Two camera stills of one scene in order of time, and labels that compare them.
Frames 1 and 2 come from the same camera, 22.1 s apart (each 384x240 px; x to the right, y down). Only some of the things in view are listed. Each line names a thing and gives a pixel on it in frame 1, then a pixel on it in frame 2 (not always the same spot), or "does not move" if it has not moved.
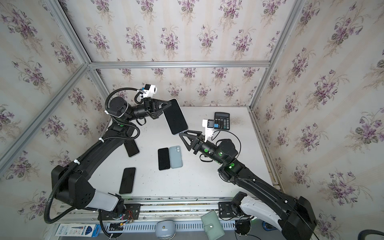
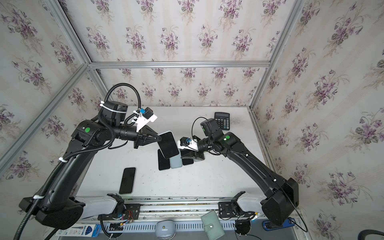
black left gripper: [152, 108] -> [138, 137]
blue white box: [80, 230] does not move
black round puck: [242, 226] does not move
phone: [163, 158] does not move
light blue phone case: [176, 157] does not move
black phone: [131, 147] -> [167, 143]
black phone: [127, 181] does not move
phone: [175, 118] -> [186, 161]
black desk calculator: [222, 121] does not move
